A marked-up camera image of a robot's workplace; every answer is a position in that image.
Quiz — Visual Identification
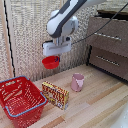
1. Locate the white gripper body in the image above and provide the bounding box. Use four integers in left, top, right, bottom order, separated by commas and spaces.
41, 40, 73, 57

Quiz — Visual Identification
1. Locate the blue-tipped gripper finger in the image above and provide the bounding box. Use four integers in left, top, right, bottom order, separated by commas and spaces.
57, 54, 62, 63

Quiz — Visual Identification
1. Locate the red bowl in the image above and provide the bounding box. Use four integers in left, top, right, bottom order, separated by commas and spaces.
41, 55, 61, 70

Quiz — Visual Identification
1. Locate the red yellow snack box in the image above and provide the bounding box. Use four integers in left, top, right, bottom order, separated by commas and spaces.
41, 81, 71, 111

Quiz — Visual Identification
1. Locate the brown drawer cabinet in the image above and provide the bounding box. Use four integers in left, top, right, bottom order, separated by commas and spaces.
84, 9, 128, 83

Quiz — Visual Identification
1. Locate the pink cup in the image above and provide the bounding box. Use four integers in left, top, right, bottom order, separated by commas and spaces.
70, 73, 85, 93

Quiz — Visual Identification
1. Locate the metal drawer handle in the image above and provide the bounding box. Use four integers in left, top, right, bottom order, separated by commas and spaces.
95, 54, 121, 67
94, 32, 121, 41

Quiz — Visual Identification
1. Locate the red plastic basket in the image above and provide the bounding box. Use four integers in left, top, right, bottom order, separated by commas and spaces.
0, 75, 49, 128

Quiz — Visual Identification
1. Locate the black cable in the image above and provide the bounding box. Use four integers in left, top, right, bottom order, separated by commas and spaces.
71, 1, 128, 44

